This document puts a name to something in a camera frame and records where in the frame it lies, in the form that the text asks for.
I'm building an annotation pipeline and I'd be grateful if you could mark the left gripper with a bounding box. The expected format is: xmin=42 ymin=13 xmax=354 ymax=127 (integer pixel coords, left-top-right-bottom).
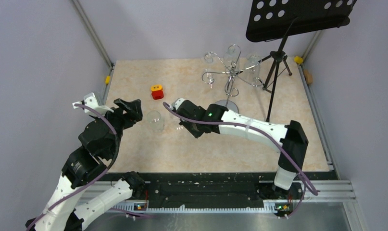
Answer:
xmin=93 ymin=97 xmax=144 ymax=158

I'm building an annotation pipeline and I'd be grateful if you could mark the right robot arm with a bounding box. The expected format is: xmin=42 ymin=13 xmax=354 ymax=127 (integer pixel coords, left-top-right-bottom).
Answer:
xmin=164 ymin=98 xmax=317 ymax=198

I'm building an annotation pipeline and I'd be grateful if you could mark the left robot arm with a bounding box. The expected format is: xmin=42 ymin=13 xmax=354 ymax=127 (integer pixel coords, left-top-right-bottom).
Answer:
xmin=25 ymin=96 xmax=145 ymax=231

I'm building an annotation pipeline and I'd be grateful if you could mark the chrome wine glass rack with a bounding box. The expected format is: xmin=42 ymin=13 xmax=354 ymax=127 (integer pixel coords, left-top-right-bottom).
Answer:
xmin=214 ymin=53 xmax=263 ymax=113

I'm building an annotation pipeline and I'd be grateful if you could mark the red and yellow block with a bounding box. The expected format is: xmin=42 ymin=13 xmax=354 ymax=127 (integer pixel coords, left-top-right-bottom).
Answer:
xmin=150 ymin=84 xmax=164 ymax=100

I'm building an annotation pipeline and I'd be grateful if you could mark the yellow corner clip left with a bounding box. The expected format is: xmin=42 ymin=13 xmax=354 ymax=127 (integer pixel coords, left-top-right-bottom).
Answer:
xmin=105 ymin=76 xmax=111 ymax=85

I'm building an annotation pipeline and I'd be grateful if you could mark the yellow corner clip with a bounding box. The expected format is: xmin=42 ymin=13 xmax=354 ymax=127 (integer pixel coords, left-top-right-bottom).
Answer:
xmin=293 ymin=56 xmax=304 ymax=65
xmin=105 ymin=76 xmax=111 ymax=85

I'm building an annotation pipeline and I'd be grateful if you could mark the black music stand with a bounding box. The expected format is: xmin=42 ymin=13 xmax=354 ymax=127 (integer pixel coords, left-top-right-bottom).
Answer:
xmin=246 ymin=0 xmax=356 ymax=121

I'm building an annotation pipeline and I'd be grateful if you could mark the yellow corner clip right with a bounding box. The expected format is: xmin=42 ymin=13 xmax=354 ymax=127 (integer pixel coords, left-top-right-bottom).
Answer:
xmin=293 ymin=56 xmax=304 ymax=65

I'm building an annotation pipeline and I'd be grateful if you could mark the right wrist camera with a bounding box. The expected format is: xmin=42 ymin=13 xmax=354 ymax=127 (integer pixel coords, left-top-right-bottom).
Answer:
xmin=170 ymin=98 xmax=186 ymax=112

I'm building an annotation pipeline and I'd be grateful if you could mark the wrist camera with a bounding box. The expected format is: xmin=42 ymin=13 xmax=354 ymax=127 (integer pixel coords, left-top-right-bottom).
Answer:
xmin=72 ymin=92 xmax=114 ymax=115
xmin=170 ymin=98 xmax=186 ymax=112

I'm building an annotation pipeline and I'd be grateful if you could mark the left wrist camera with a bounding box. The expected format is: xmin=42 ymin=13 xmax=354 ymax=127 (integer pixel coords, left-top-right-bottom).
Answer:
xmin=72 ymin=92 xmax=114 ymax=115

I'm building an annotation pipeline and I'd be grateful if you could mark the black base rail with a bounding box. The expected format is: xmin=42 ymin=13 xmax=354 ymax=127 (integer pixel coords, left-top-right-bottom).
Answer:
xmin=134 ymin=173 xmax=302 ymax=209

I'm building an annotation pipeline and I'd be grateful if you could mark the brown wall clip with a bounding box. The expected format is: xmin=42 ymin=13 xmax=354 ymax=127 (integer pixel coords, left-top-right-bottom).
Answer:
xmin=303 ymin=70 xmax=313 ymax=85

